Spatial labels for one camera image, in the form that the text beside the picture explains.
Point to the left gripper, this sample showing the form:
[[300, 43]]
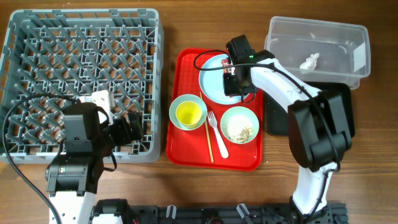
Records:
[[136, 125]]

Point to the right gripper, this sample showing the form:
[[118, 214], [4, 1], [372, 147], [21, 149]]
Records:
[[228, 88]]

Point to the green bowl with scraps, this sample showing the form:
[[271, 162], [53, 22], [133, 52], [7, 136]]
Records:
[[239, 125]]

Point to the yellow plastic cup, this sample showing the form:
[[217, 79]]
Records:
[[188, 114]]

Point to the white napkin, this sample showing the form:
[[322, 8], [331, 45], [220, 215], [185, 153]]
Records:
[[310, 63]]

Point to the red snack wrapper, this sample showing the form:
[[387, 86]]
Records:
[[225, 63]]

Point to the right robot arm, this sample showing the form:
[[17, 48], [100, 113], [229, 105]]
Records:
[[319, 132]]

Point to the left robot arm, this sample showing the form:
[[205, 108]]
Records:
[[72, 177]]

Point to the grey dishwasher rack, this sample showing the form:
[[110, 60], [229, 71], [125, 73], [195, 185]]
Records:
[[51, 56]]

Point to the light blue plate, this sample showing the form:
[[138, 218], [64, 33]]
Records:
[[211, 82]]

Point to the light green left bowl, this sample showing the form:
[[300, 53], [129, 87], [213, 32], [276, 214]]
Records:
[[180, 99]]

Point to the white plastic fork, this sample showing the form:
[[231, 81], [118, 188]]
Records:
[[214, 124]]

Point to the black plastic tray bin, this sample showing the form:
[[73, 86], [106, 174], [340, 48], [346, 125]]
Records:
[[277, 117]]

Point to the wooden chopstick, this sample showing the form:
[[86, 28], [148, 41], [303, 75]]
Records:
[[208, 137]]

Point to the red plastic tray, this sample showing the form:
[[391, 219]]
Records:
[[190, 148]]

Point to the clear plastic bin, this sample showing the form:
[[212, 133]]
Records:
[[345, 55]]

